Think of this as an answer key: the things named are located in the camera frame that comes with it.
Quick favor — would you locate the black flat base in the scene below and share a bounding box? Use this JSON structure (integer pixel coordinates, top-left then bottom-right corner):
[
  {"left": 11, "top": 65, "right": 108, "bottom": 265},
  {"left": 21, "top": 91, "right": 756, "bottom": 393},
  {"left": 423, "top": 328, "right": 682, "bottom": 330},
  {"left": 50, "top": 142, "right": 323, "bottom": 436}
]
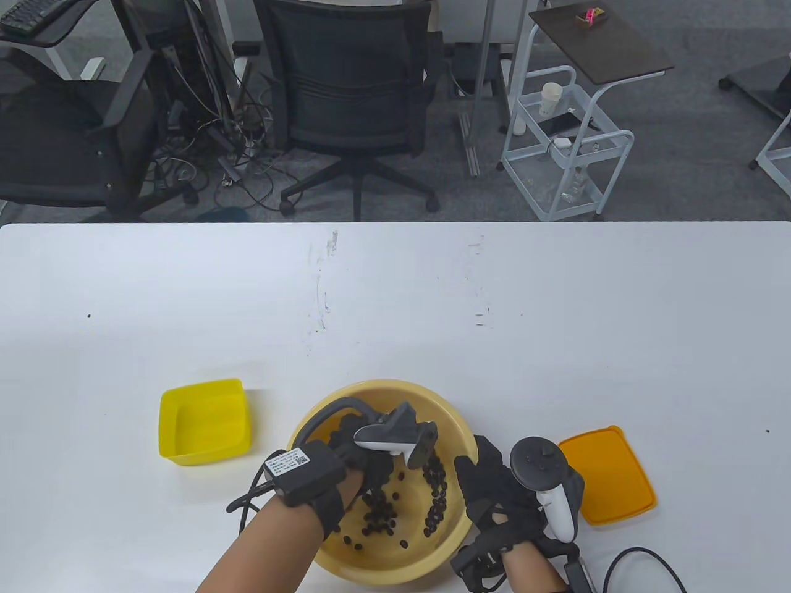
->
[{"left": 719, "top": 53, "right": 791, "bottom": 119}]

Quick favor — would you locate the grey metal post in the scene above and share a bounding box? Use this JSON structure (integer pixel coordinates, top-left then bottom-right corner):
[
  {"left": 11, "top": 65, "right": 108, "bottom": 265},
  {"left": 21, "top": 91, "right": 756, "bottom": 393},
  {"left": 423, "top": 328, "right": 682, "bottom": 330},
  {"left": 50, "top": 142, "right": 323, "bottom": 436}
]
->
[{"left": 457, "top": 0, "right": 502, "bottom": 178}]

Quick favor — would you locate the white rolling cart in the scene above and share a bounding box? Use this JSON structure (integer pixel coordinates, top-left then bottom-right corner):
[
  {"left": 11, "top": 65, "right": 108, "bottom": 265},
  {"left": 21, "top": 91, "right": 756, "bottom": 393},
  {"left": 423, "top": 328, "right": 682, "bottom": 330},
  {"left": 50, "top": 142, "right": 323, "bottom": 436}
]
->
[{"left": 499, "top": 65, "right": 635, "bottom": 222}]

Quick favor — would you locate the black computer tower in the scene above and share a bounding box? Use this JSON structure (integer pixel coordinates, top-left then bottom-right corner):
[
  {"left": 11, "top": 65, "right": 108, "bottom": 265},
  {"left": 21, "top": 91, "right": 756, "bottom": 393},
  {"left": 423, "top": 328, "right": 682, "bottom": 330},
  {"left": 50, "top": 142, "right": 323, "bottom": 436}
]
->
[{"left": 114, "top": 0, "right": 208, "bottom": 133}]

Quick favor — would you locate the person's right hand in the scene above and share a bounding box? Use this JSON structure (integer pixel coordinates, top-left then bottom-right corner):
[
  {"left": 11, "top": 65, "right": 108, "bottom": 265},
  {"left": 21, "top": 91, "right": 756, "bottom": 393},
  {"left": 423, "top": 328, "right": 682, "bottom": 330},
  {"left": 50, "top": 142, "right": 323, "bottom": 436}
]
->
[{"left": 454, "top": 435, "right": 580, "bottom": 558}]

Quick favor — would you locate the orange plastic lid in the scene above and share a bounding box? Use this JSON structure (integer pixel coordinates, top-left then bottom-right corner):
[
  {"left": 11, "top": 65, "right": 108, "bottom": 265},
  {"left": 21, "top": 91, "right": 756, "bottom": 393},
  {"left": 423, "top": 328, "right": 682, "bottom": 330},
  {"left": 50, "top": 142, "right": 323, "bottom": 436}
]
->
[{"left": 558, "top": 425, "right": 657, "bottom": 527}]

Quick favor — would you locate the white metal frame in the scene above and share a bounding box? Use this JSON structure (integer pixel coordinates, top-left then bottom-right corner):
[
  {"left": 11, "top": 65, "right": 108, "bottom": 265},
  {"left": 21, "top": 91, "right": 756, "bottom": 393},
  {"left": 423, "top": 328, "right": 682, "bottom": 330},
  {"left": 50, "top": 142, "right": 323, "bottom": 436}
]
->
[{"left": 749, "top": 114, "right": 791, "bottom": 200}]

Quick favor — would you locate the black wrist strap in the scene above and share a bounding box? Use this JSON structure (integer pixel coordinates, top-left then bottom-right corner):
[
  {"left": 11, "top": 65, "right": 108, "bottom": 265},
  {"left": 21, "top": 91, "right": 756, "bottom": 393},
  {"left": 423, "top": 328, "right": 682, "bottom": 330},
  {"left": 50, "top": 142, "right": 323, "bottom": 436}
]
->
[{"left": 309, "top": 488, "right": 345, "bottom": 542}]

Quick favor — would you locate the person's left hand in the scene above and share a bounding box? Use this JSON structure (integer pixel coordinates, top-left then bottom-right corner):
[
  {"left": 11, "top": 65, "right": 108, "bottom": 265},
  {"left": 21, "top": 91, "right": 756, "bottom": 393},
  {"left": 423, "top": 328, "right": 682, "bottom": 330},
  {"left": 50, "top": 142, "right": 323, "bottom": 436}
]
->
[{"left": 328, "top": 415, "right": 397, "bottom": 515}]

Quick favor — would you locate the grey desk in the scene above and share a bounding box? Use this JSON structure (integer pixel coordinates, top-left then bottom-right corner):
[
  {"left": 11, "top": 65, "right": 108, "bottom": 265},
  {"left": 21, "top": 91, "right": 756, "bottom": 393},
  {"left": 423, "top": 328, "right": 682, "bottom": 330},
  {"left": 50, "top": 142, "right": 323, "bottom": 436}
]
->
[{"left": 0, "top": 0, "right": 103, "bottom": 81}]

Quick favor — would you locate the black labelled wrist box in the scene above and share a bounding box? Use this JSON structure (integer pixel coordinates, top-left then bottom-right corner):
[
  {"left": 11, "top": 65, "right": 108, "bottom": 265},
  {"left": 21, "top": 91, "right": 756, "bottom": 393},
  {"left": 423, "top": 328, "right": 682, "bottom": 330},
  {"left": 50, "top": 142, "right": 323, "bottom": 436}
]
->
[
  {"left": 565, "top": 556, "right": 597, "bottom": 593},
  {"left": 264, "top": 440, "right": 348, "bottom": 508}
]

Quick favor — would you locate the dark brown side table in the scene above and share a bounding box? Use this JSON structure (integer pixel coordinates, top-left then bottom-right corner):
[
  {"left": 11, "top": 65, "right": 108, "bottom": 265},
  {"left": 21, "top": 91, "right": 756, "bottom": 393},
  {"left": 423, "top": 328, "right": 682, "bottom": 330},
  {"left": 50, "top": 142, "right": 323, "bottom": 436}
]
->
[{"left": 508, "top": 0, "right": 675, "bottom": 137}]

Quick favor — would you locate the black cable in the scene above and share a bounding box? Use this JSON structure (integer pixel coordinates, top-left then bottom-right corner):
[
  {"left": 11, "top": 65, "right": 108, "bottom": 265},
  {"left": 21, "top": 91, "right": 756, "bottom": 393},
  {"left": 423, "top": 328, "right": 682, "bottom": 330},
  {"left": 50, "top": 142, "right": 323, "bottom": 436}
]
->
[
  {"left": 226, "top": 473, "right": 279, "bottom": 532},
  {"left": 603, "top": 547, "right": 688, "bottom": 593}
]

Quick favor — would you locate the grey white handheld controller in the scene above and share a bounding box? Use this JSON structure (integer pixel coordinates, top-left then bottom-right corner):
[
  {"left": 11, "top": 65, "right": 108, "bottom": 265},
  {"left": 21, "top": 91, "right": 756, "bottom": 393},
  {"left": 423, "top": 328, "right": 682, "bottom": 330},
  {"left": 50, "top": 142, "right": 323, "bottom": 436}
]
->
[
  {"left": 295, "top": 398, "right": 438, "bottom": 471},
  {"left": 510, "top": 437, "right": 585, "bottom": 544}
]

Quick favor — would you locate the black padded office chair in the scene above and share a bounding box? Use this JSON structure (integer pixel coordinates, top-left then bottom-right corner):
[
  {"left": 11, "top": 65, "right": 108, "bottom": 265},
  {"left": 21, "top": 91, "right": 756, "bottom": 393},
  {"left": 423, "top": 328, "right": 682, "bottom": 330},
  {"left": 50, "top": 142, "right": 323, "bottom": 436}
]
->
[{"left": 0, "top": 48, "right": 200, "bottom": 223}]

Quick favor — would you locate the yellow plastic basin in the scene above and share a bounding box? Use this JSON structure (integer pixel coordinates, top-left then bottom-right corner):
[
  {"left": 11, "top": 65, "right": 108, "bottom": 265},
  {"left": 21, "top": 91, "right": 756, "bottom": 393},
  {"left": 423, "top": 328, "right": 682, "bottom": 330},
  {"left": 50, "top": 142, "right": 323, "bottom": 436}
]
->
[{"left": 286, "top": 379, "right": 478, "bottom": 586}]

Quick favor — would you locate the tangle of floor cables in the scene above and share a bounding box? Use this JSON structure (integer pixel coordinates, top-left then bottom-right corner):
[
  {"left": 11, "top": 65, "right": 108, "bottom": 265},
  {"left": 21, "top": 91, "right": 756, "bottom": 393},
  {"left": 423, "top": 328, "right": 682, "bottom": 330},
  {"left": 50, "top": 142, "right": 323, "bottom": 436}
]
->
[{"left": 148, "top": 59, "right": 294, "bottom": 214}]

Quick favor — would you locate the clear plastic bottle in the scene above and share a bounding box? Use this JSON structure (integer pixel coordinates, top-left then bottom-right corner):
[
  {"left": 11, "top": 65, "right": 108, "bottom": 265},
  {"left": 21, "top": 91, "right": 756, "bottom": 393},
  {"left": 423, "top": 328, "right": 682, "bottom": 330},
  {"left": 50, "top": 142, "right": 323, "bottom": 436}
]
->
[{"left": 559, "top": 166, "right": 589, "bottom": 204}]

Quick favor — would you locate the black mesh-back office chair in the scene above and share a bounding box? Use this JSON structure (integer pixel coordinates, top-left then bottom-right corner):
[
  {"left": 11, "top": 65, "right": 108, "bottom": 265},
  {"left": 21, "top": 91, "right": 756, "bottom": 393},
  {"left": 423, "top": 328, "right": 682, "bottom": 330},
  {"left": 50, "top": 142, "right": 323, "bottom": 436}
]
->
[{"left": 234, "top": 0, "right": 446, "bottom": 217}]

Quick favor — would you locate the yellow plastic box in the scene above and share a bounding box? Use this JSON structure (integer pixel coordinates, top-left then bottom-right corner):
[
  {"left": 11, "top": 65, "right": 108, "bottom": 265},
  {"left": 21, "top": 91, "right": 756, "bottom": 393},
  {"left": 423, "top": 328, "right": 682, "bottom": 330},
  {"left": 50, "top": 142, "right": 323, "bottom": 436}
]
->
[{"left": 159, "top": 378, "right": 251, "bottom": 466}]

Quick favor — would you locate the person's left forearm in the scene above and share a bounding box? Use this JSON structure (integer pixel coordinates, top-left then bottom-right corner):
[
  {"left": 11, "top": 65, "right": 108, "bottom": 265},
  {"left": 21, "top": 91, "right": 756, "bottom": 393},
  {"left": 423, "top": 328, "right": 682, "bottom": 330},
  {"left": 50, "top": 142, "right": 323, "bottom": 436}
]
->
[{"left": 197, "top": 473, "right": 362, "bottom": 593}]

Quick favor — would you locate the person's right forearm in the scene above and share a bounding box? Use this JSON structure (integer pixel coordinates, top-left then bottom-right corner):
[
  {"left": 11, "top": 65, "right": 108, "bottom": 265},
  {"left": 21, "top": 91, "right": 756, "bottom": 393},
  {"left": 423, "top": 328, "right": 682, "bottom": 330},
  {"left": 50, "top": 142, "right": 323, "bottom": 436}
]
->
[{"left": 501, "top": 544, "right": 569, "bottom": 593}]

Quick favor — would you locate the pile of coffee beans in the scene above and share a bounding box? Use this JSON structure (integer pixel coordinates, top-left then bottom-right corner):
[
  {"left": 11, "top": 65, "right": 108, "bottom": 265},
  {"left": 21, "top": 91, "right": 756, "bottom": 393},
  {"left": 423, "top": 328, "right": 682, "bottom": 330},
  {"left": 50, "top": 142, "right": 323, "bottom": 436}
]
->
[{"left": 343, "top": 454, "right": 449, "bottom": 550}]

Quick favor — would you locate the black keyboard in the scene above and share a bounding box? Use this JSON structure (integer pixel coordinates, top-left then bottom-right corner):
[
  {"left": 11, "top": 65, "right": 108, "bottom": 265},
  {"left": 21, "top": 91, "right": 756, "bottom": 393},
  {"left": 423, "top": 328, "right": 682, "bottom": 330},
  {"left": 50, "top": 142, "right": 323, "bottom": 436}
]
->
[{"left": 0, "top": 0, "right": 57, "bottom": 35}]

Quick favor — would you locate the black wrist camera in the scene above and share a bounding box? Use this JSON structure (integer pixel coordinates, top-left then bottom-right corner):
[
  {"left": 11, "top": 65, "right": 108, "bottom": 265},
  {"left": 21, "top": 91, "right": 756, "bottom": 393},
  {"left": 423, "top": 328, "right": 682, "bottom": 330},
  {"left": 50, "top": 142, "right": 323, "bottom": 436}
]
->
[{"left": 450, "top": 534, "right": 509, "bottom": 592}]

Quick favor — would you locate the black box under desk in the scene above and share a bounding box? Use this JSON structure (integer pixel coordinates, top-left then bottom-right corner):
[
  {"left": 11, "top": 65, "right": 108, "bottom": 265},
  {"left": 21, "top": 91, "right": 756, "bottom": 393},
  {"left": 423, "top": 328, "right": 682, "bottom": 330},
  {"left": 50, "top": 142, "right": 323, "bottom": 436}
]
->
[{"left": 450, "top": 42, "right": 514, "bottom": 98}]

